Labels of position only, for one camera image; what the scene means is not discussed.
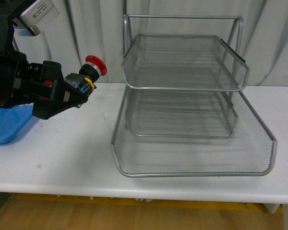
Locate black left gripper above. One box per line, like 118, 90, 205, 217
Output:
4, 61, 88, 120

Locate red emergency stop button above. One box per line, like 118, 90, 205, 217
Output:
64, 55, 108, 94

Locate silver mesh paper rack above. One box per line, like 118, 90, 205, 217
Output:
111, 14, 277, 177

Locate white curtain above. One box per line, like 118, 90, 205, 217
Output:
13, 0, 288, 86

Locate blue plastic tray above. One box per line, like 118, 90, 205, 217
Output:
0, 105, 39, 145

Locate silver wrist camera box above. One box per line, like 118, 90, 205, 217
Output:
13, 0, 60, 36

